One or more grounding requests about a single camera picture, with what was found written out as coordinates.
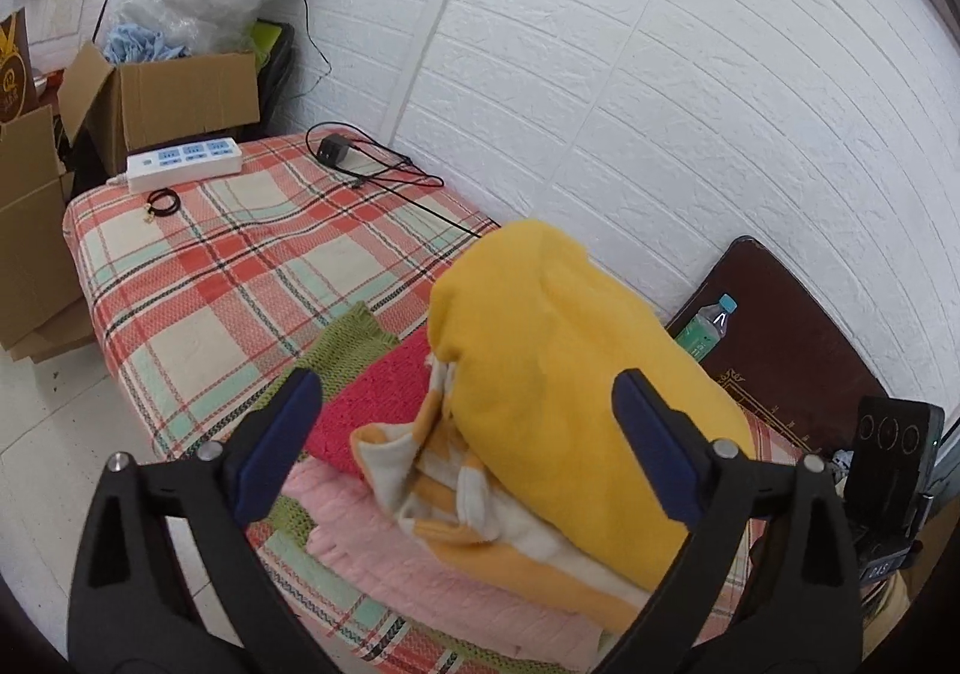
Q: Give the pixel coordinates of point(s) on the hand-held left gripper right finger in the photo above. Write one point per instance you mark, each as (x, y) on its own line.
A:
(652, 450)

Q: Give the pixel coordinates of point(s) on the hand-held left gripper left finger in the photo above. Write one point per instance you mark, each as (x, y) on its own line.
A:
(274, 450)

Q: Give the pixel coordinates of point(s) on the yellow shirt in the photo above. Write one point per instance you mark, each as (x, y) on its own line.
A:
(585, 359)

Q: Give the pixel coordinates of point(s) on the folded red knit garment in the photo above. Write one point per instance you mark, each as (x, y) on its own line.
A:
(375, 389)

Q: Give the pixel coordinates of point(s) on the clear plastic water bottle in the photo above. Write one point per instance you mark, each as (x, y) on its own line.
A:
(701, 336)

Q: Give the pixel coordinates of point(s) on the dark brown headboard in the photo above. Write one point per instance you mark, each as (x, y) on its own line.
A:
(787, 359)

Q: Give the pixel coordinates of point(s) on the yellow white striped garment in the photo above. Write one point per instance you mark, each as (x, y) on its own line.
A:
(450, 486)

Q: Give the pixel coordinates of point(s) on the plaid bed sheet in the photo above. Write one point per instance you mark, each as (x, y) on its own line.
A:
(225, 269)

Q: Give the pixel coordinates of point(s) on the folded pink knit garment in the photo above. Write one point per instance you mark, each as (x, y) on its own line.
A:
(420, 569)

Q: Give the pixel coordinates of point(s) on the white power strip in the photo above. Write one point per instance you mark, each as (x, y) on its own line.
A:
(184, 164)

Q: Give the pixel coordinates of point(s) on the black charger adapter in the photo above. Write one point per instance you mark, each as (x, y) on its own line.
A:
(331, 149)

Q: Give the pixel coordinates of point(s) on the flattened cardboard boxes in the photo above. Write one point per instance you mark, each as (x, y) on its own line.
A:
(30, 246)

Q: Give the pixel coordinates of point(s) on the open cardboard box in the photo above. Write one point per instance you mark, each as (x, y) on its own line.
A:
(187, 96)

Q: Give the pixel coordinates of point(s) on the black and green case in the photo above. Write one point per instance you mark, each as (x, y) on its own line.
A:
(274, 66)

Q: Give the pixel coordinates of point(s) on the light blue cloth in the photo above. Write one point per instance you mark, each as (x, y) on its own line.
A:
(142, 44)

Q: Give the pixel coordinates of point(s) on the brown gift bag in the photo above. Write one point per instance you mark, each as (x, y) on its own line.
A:
(13, 81)

